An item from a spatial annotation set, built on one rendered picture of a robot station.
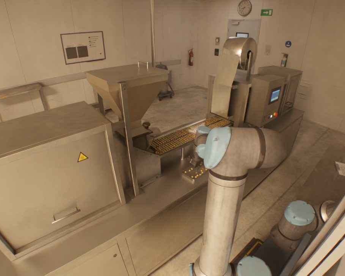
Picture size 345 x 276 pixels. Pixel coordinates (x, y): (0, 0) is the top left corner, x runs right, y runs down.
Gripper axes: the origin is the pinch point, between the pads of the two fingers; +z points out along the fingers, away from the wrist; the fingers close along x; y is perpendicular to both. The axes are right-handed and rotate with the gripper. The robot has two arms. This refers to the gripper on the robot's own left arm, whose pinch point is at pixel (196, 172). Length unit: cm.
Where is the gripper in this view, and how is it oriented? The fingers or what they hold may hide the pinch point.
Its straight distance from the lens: 140.8
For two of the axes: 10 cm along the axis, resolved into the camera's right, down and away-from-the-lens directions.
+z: -1.1, 8.0, 5.9
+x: -7.0, 3.6, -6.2
